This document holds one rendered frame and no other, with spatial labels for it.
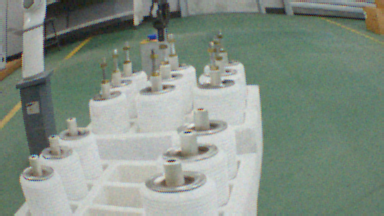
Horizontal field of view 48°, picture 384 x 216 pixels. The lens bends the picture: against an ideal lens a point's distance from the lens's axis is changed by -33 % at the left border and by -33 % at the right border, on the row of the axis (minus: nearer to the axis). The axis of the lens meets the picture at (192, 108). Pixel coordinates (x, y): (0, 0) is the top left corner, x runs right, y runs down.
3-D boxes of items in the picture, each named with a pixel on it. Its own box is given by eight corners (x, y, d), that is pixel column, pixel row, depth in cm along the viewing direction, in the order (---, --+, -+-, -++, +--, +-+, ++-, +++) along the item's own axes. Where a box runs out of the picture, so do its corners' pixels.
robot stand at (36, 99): (30, 170, 156) (14, 85, 149) (37, 158, 170) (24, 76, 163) (60, 170, 156) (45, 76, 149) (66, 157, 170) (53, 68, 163)
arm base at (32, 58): (21, 82, 151) (20, 34, 147) (27, 76, 160) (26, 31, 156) (40, 76, 151) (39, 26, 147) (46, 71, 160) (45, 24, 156)
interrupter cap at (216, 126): (173, 140, 91) (172, 135, 91) (181, 125, 99) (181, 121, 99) (225, 136, 90) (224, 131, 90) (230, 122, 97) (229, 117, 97)
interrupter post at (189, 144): (180, 159, 82) (176, 135, 81) (183, 153, 84) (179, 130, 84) (198, 158, 82) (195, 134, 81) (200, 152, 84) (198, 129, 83)
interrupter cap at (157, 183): (140, 194, 69) (139, 189, 69) (151, 175, 76) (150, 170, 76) (202, 194, 68) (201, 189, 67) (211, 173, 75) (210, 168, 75)
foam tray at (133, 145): (95, 206, 127) (76, 138, 123) (122, 160, 165) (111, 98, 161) (256, 202, 122) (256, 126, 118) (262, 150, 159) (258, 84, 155)
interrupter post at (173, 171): (164, 188, 71) (159, 164, 70) (167, 182, 73) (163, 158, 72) (183, 187, 70) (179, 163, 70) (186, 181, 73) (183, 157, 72)
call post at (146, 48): (153, 154, 169) (139, 44, 162) (157, 146, 176) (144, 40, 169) (178, 153, 168) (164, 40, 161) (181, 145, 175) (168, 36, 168)
